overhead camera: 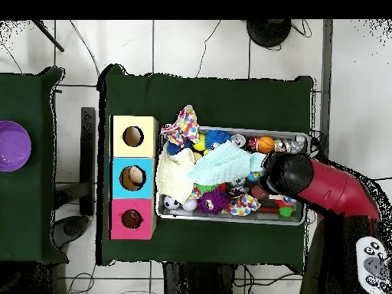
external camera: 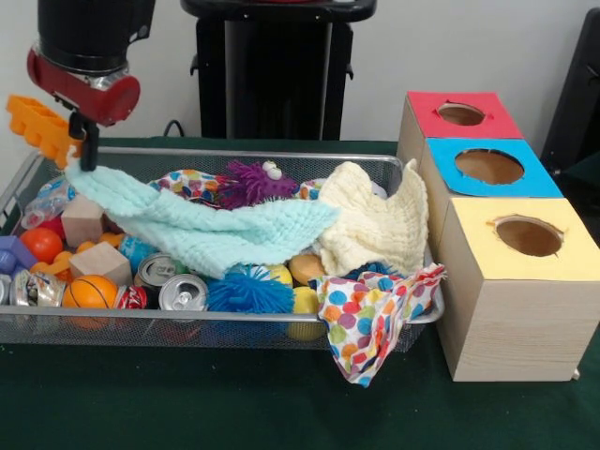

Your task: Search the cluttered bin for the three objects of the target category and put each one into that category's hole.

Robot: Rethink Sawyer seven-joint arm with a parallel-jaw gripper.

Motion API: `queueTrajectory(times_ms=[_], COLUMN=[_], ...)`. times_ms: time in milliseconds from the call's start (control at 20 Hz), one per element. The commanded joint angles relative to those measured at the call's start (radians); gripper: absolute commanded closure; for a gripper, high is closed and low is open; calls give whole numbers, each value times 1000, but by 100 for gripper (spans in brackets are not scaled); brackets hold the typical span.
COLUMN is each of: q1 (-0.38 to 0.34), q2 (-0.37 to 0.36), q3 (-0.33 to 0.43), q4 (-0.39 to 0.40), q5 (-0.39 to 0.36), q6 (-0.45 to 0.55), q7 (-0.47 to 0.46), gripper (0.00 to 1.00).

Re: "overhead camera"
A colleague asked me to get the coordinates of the cream muslin cloth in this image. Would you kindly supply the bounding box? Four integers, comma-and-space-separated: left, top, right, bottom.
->
156, 146, 197, 204

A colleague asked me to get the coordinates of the mint green muslin cloth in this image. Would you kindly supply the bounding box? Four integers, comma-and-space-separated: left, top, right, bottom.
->
188, 139, 267, 187

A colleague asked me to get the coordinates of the blue spiky rubber ball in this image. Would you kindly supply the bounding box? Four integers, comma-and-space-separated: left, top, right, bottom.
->
166, 140, 194, 155
204, 129, 232, 150

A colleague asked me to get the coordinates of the white polka dot cloth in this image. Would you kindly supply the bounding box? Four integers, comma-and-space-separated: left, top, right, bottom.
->
160, 104, 201, 147

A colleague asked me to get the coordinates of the polka dot fabric pouch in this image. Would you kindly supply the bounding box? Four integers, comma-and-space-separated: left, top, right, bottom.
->
224, 193, 261, 217

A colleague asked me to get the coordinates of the wooden box with three holes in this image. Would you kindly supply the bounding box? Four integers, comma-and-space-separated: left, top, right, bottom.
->
109, 115, 159, 240

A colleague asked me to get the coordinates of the yellow ball with black print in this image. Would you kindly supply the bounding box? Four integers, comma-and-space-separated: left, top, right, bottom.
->
193, 133, 207, 152

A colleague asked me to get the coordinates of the purple spiky googly-eyed toy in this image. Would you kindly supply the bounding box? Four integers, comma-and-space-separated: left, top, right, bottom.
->
197, 188, 230, 215

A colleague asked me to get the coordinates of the small soccer ball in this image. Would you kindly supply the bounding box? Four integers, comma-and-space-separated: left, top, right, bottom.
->
163, 194, 182, 211

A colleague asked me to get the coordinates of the dark green tablecloth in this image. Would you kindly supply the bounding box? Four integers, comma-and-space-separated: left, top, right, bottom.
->
96, 64, 314, 266
0, 67, 69, 264

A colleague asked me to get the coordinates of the orange toy basketball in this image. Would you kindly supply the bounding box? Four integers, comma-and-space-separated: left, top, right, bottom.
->
256, 136, 276, 154

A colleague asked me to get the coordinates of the black upright panel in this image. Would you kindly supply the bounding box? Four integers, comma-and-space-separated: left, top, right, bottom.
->
80, 106, 96, 217

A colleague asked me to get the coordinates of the grey round base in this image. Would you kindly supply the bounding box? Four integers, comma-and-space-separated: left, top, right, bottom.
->
51, 215, 90, 249

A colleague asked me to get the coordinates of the black round stand base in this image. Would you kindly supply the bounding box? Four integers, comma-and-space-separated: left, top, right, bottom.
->
246, 19, 292, 48

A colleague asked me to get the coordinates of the purple plastic bowl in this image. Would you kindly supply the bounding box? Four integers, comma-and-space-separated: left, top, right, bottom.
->
0, 120, 32, 172

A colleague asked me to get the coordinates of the black rod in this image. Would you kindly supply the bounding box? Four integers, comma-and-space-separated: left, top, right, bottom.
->
31, 19, 65, 53

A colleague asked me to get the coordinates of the silver wire mesh bin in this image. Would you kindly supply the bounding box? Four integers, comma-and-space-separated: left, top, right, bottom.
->
155, 123, 311, 227

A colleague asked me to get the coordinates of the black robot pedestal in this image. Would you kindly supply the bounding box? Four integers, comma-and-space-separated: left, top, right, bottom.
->
162, 261, 237, 294

